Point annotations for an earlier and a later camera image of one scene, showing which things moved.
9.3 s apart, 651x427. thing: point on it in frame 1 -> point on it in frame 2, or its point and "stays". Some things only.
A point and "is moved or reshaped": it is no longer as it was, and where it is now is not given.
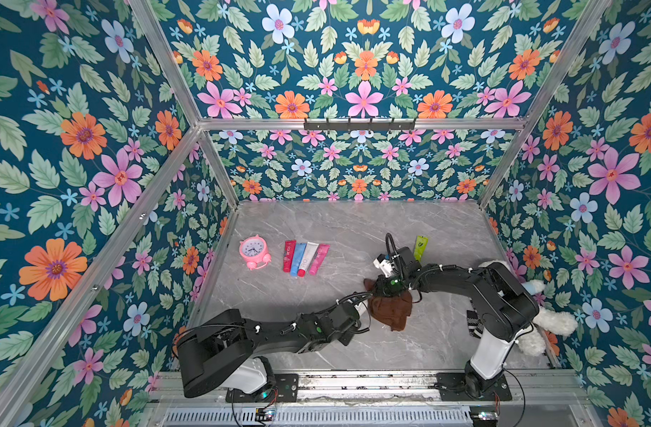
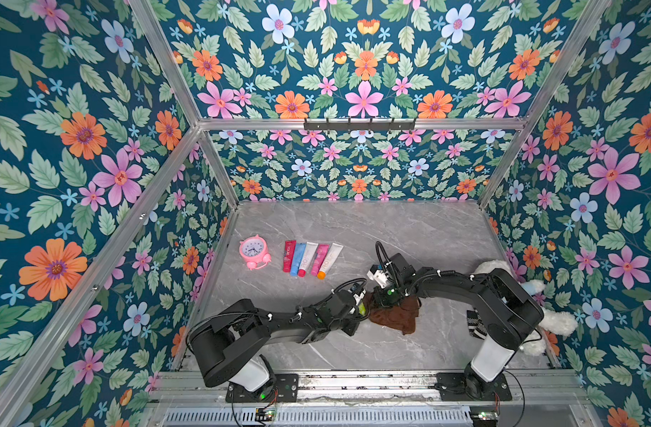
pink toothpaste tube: x=320 y=258 stays
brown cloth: x=392 y=311 is moved or reshaped
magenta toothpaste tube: x=289 y=249 stays
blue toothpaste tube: x=298 y=254 stays
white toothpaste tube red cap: x=308 y=258 stays
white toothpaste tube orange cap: x=360 y=308 is moved or reshaped
